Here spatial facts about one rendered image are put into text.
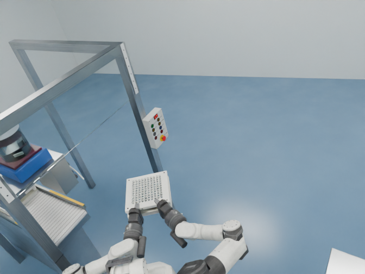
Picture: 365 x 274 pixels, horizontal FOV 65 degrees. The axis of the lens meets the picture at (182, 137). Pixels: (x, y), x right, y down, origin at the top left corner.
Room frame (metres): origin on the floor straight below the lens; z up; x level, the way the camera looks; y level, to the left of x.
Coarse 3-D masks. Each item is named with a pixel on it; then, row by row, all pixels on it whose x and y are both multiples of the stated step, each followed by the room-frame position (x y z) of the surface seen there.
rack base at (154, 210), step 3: (168, 177) 1.26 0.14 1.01; (168, 180) 1.22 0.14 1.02; (168, 183) 1.20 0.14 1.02; (171, 201) 1.07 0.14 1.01; (171, 204) 1.04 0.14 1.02; (156, 207) 1.04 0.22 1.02; (141, 210) 1.05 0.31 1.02; (144, 210) 1.04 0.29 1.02; (147, 210) 1.04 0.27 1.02; (150, 210) 1.03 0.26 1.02; (153, 210) 1.03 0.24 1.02; (156, 210) 1.02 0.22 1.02; (141, 213) 1.03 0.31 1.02; (144, 213) 1.02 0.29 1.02; (147, 213) 1.02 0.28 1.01; (150, 213) 1.02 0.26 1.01; (153, 213) 1.02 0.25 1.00; (156, 213) 1.02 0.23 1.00
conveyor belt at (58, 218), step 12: (24, 204) 1.44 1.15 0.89; (36, 204) 1.42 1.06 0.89; (48, 204) 1.39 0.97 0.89; (60, 204) 1.36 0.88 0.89; (72, 204) 1.34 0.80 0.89; (36, 216) 1.31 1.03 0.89; (48, 216) 1.28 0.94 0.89; (60, 216) 1.26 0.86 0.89; (72, 216) 1.24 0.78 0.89; (84, 216) 1.25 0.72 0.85; (48, 228) 1.19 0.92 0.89; (60, 228) 1.17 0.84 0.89; (72, 228) 1.17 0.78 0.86; (60, 240) 1.10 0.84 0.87
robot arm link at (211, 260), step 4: (208, 256) 0.58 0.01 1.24; (212, 256) 0.57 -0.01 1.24; (208, 260) 0.55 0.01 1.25; (212, 260) 0.55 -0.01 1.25; (216, 260) 0.55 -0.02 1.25; (220, 260) 0.55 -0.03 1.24; (208, 264) 0.53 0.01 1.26; (212, 264) 0.53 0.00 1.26; (216, 264) 0.53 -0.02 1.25; (220, 264) 0.53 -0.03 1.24; (208, 268) 0.53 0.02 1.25; (212, 268) 0.52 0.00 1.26; (216, 268) 0.52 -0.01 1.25; (220, 268) 0.52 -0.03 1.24; (224, 268) 0.52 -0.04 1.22; (204, 272) 0.50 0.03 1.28; (208, 272) 0.50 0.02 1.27; (212, 272) 0.50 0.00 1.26; (216, 272) 0.50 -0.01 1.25; (220, 272) 0.51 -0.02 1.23; (224, 272) 0.51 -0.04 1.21
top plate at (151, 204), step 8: (144, 176) 1.26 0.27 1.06; (152, 176) 1.24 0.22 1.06; (128, 184) 1.22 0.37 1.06; (152, 184) 1.18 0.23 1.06; (128, 192) 1.15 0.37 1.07; (168, 192) 1.09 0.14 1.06; (128, 200) 1.10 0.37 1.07; (152, 200) 1.06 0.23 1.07; (160, 200) 1.05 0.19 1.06; (168, 200) 1.03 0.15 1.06; (128, 208) 1.04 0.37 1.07; (144, 208) 1.02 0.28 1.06
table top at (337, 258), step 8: (336, 256) 0.64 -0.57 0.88; (344, 256) 0.63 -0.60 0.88; (352, 256) 0.63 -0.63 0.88; (328, 264) 0.62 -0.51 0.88; (336, 264) 0.61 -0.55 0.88; (344, 264) 0.60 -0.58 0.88; (352, 264) 0.59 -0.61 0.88; (360, 264) 0.58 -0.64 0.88; (328, 272) 0.58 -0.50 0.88; (336, 272) 0.57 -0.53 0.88; (344, 272) 0.57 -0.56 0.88; (352, 272) 0.56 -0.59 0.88; (360, 272) 0.55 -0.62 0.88
